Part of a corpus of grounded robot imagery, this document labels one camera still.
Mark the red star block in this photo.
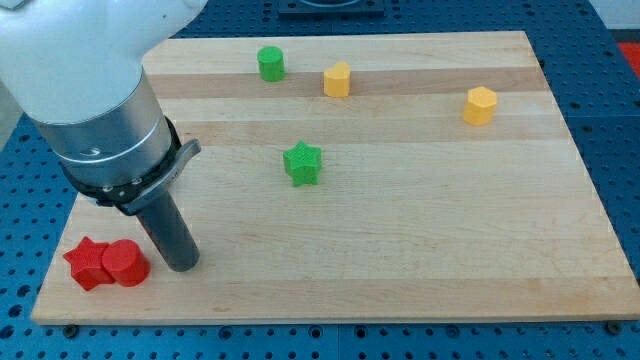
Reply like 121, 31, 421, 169
63, 237, 115, 291

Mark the yellow hexagon block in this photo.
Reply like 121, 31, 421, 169
462, 86, 498, 126

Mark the green cylinder block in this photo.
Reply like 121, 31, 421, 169
257, 46, 285, 82

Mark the green star block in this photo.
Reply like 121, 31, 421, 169
283, 141, 322, 187

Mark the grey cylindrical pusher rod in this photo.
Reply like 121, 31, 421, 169
136, 192, 200, 272

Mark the red cylinder block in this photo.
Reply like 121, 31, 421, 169
102, 239, 151, 287

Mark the light wooden board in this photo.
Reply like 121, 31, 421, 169
32, 31, 639, 325

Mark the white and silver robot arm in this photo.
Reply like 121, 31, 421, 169
1, 0, 207, 215

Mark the yellow heart block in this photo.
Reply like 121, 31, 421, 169
323, 61, 351, 98

